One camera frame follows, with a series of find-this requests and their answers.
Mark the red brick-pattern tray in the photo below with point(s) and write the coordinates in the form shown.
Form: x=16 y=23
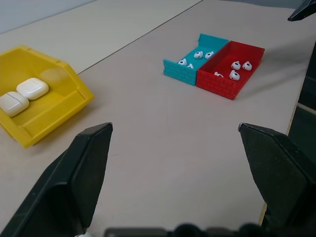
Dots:
x=217 y=84

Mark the yellow plastic bin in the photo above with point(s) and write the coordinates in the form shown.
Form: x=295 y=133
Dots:
x=53 y=108

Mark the white earbud case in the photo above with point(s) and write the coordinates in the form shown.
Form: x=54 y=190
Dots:
x=32 y=88
x=12 y=103

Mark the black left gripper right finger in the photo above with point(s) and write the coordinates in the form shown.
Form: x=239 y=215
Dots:
x=284 y=172

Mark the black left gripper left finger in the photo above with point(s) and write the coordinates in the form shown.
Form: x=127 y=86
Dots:
x=61 y=182

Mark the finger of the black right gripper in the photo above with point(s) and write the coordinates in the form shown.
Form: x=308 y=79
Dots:
x=302 y=11

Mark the teal brick-pattern tray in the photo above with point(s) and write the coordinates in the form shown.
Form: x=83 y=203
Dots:
x=181 y=71

